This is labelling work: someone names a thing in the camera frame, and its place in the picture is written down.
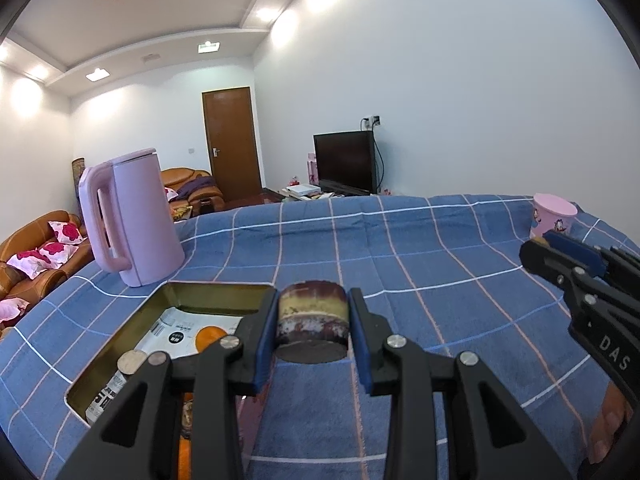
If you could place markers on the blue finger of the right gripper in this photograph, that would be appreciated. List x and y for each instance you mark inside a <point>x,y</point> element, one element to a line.
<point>540,259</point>
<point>575,252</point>

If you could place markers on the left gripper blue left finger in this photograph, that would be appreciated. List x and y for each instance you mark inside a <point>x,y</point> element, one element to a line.
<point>257,333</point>

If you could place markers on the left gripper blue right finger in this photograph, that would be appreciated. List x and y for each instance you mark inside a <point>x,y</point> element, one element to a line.
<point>369,332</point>

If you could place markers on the large orange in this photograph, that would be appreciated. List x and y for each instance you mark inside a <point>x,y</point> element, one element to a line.
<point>207,336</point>

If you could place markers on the cut sugarcane piece front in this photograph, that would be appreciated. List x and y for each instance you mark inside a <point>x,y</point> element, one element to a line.
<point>129,362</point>

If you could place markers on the dark mangosteen front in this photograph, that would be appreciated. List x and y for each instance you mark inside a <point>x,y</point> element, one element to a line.
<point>187,419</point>

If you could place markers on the small orange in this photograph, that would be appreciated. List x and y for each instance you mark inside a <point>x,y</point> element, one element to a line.
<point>184,459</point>

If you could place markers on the right hand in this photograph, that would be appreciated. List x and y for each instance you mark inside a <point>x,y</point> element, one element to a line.
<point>614,411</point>

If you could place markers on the pink cartoon mug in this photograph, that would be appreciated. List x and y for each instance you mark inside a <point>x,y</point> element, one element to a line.
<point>551,213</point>

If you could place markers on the pink metal tin box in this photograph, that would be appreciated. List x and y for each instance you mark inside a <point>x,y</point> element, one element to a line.
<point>180,386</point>

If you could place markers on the printed paper liner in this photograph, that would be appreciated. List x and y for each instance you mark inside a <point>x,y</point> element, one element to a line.
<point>172,332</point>

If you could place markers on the white tv stand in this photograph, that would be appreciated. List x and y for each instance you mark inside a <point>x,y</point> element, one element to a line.
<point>303,192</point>

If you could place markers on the black television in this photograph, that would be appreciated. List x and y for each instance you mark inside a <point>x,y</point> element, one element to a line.
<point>346,161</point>

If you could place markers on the brown leather far sofa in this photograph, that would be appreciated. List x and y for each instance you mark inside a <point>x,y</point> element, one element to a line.
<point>191,192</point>

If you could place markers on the pink electric kettle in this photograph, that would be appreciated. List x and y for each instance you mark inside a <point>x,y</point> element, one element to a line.
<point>128,219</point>

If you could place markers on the brown wooden door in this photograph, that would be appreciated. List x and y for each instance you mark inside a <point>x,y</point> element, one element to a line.
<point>231,142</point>

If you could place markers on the brown leather long sofa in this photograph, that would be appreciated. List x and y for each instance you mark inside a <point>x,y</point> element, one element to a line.
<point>42,255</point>

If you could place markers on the brown leather near armchair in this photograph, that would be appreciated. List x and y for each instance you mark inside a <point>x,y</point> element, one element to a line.
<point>11,310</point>

